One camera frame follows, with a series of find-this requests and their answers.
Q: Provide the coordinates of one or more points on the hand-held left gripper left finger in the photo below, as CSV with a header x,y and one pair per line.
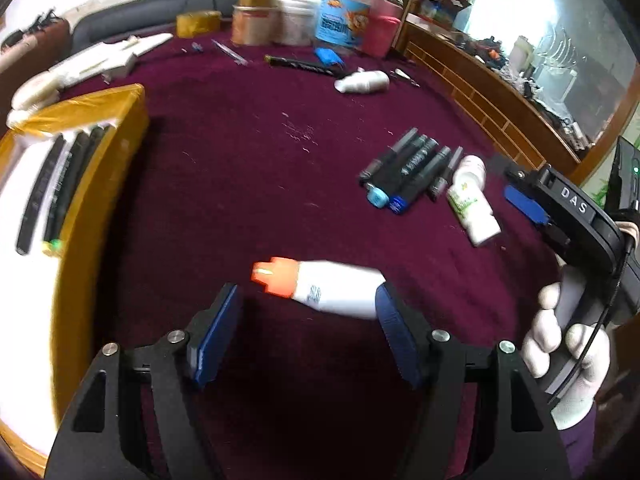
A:
x,y
220,330

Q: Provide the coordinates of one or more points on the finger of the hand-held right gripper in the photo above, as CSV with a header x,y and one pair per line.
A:
x,y
522,175
524,203

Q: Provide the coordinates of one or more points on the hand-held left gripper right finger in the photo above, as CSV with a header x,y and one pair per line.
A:
x,y
395,330

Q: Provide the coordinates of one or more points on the white bottle with orange cap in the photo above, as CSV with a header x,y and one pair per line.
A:
x,y
330,287

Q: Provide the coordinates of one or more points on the gold box with white lining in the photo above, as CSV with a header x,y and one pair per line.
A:
x,y
90,240

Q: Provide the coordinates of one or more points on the plain white bottle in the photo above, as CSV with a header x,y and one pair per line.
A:
x,y
362,81

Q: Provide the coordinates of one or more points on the person's right forearm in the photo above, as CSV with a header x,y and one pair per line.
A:
x,y
580,450

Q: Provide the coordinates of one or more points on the person's right hand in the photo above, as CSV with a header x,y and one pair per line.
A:
x,y
582,365

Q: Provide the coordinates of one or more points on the white bottle with green label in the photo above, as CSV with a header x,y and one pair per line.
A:
x,y
472,210

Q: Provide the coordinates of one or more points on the small white bottle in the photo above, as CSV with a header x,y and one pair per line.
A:
x,y
470,167

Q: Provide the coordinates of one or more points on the dark grey marker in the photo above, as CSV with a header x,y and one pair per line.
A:
x,y
445,172
427,172

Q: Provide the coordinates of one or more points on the wooden sideboard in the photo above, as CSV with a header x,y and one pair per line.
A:
x,y
475,75

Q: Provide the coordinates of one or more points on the marker with light blue cap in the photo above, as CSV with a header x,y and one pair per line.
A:
x,y
400,170

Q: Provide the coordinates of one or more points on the metal clip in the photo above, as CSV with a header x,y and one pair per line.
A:
x,y
402,76

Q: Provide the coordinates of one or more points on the colourful printed box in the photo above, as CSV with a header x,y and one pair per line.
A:
x,y
452,7

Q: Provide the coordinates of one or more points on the pink jar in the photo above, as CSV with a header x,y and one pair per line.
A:
x,y
382,30

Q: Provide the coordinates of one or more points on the black marker with green tip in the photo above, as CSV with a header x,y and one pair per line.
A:
x,y
67,180

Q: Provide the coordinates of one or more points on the large jar with blue label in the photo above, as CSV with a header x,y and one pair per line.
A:
x,y
345,15

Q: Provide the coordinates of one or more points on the long black marker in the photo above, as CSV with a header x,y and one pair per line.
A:
x,y
305,66

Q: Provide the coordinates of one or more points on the white jar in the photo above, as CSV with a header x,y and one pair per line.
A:
x,y
295,22

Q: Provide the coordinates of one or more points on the white foam glider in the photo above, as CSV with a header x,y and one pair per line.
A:
x,y
105,57

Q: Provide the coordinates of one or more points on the brown jar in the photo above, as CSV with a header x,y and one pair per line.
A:
x,y
252,25

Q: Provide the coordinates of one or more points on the gold tape roll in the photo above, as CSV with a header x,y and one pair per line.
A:
x,y
197,22

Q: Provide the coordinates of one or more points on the dark grey sofa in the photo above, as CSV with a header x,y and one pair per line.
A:
x,y
125,17

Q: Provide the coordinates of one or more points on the green bamboo wall decal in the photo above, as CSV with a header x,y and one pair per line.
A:
x,y
602,192

